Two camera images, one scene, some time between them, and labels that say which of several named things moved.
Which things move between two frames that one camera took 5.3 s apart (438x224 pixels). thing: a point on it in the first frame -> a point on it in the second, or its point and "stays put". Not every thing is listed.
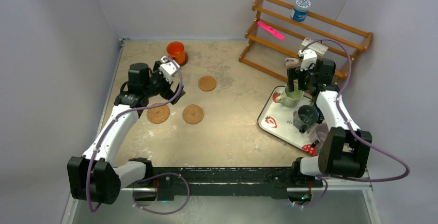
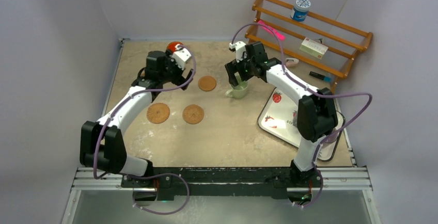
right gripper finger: (292, 74) -> (232, 67)
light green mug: (291, 99) -> (239, 91)
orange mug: (176, 51) stays put
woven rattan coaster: (193, 114) stays put
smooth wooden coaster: (207, 83) stays put
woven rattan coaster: (158, 115) stays put
